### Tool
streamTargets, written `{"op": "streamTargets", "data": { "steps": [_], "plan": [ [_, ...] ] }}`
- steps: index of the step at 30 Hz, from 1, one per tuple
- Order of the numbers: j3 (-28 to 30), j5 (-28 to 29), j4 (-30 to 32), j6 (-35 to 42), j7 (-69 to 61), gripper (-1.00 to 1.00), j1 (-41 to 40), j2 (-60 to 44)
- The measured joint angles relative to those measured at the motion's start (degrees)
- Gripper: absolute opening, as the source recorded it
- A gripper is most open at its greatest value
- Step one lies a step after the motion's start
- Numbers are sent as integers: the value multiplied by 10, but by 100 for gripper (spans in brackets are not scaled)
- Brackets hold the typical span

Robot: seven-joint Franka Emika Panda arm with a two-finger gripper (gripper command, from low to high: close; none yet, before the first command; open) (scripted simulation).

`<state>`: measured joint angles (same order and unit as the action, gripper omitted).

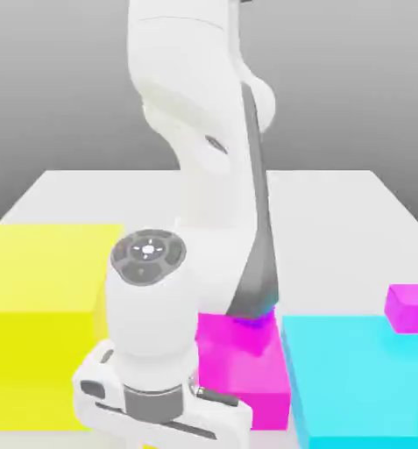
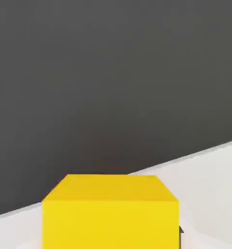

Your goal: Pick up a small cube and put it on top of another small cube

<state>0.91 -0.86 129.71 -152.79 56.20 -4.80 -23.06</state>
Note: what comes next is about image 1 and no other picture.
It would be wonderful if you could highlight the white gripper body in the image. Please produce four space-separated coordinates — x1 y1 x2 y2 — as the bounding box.
73 385 254 449

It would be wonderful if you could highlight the small magenta cube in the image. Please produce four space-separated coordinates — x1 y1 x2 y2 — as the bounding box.
196 310 279 358

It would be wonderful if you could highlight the large yellow box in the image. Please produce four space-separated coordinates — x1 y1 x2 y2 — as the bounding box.
0 223 125 432

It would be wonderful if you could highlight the small purple cube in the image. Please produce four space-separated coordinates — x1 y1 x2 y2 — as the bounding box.
384 283 418 335

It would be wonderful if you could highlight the large cyan box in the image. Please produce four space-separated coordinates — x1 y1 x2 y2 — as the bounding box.
280 314 418 449

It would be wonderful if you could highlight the large magenta box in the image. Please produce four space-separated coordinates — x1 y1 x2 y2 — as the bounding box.
196 313 293 431

